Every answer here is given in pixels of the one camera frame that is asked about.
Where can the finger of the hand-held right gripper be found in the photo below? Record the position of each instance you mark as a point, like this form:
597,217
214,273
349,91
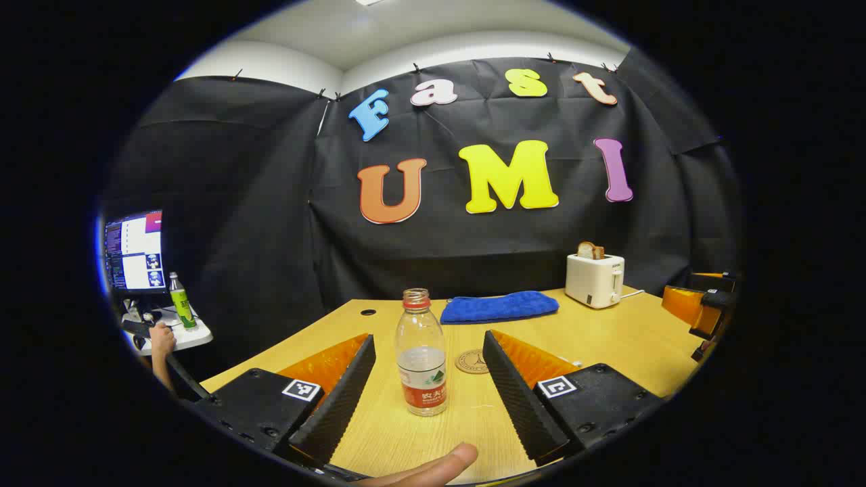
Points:
683,304

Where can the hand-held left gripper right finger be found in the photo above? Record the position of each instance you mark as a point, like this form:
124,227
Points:
514,399

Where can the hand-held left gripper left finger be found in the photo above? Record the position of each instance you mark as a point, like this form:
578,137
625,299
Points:
342,399

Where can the round brown coaster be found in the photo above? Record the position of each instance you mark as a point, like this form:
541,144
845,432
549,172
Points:
470,363

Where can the clear plastic water bottle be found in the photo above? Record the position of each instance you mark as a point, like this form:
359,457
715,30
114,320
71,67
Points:
421,365

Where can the green drink bottle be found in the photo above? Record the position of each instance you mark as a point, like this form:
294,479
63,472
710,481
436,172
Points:
183,308

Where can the blue folded towel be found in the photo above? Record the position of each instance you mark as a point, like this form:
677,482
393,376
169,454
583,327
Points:
500,306

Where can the white toaster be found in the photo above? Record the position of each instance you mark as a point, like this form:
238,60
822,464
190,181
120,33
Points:
592,281

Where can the small white side table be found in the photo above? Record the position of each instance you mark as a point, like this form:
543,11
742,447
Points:
193,336

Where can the black backdrop cloth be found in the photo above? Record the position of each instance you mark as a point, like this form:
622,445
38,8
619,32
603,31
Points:
270,203

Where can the computer monitor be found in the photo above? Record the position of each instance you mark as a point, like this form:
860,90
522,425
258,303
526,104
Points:
135,253

